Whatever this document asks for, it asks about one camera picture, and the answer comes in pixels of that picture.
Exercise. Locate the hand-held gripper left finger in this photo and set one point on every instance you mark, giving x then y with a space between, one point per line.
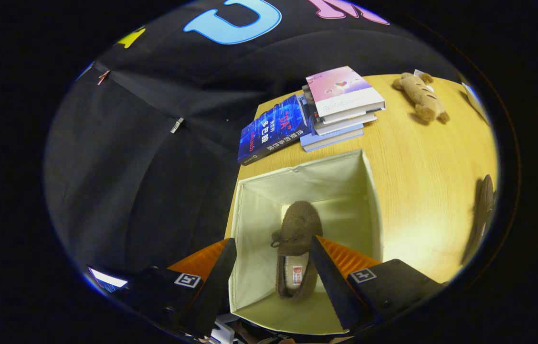
211 296

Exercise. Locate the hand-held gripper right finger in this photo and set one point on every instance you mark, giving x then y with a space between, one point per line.
335 296

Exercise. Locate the brown shoe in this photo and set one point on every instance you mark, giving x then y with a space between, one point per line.
300 224
483 205

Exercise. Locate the pale green fabric storage box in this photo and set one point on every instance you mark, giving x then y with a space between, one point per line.
259 215

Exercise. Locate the computer monitor screen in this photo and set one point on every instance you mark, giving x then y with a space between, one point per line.
106 278

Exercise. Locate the black backdrop cloth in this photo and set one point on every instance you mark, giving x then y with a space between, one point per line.
144 181

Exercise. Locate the pale blue book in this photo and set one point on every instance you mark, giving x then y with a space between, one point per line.
331 139

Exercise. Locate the white book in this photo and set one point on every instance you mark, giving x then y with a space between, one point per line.
345 125

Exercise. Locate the silver metal clip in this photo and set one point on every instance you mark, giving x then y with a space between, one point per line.
177 125

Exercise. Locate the dark blue book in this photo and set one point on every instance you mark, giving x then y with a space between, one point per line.
273 129

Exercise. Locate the pink cover book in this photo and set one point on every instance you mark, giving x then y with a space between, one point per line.
340 88

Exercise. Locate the tan bread-shaped plush toy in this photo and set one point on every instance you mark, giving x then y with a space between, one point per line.
421 98

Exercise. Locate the white bottle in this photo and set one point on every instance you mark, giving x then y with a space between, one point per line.
475 101

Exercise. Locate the pink clip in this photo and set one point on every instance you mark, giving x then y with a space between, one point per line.
103 77

